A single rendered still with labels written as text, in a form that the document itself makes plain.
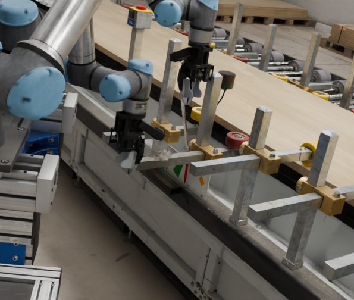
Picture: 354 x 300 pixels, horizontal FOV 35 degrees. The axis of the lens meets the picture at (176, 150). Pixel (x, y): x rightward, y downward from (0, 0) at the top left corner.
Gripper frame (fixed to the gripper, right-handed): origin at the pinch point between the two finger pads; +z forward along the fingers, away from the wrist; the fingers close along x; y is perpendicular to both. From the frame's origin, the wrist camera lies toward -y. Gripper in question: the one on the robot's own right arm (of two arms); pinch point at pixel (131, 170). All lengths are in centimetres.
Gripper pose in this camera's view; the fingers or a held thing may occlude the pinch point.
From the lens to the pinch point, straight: 178.1
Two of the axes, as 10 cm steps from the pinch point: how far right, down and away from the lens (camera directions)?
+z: -1.6, 9.1, 3.9
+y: -8.1, 1.0, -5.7
